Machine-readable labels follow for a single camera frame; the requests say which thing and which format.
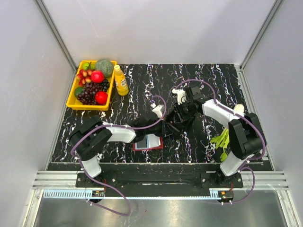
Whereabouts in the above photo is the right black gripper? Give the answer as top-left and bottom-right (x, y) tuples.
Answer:
(173, 100), (195, 124)

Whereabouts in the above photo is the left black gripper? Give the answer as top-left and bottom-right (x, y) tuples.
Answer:
(144, 117), (172, 137)

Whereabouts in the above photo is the black card dispenser box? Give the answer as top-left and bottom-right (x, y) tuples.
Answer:
(164, 111), (196, 137)

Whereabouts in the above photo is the red leather card holder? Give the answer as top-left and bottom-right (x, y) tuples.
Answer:
(133, 134), (163, 151)

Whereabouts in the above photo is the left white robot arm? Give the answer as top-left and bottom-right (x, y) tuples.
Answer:
(69, 104), (166, 187)

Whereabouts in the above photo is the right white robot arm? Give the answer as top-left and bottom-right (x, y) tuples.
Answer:
(166, 86), (266, 187)

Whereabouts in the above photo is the yellow juice bottle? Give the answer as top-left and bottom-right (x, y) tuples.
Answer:
(114, 65), (129, 96)

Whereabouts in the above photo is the red apple lower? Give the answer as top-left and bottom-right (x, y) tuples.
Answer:
(95, 91), (108, 105)

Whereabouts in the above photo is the red apple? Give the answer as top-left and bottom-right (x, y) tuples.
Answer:
(95, 91), (108, 105)
(91, 70), (105, 83)

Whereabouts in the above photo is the dark purple grape bunch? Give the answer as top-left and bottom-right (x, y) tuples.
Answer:
(76, 79), (110, 105)

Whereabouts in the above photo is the red apple upper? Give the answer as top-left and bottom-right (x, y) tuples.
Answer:
(91, 70), (105, 83)

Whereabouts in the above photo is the green broccoli head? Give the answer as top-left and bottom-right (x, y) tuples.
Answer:
(95, 59), (114, 78)

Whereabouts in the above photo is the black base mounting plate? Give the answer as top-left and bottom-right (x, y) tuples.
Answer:
(75, 162), (244, 190)

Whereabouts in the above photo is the green lime fruit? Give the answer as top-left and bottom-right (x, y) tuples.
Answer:
(74, 87), (84, 97)

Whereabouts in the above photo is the small red fruits cluster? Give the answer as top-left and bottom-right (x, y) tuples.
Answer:
(76, 70), (93, 87)

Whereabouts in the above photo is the yellow plastic tray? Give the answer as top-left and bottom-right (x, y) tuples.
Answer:
(66, 59), (117, 111)

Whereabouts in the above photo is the green pear fruit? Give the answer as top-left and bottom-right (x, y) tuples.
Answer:
(82, 61), (95, 71)

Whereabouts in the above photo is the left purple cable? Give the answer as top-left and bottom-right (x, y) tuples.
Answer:
(71, 95), (167, 216)

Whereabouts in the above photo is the purple cable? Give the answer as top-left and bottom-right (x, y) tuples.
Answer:
(172, 79), (267, 205)
(71, 95), (167, 216)

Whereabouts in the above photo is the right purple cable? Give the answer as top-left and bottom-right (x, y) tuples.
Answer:
(172, 79), (267, 205)

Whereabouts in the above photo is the aluminium frame rail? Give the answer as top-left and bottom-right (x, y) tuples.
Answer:
(34, 171), (288, 190)

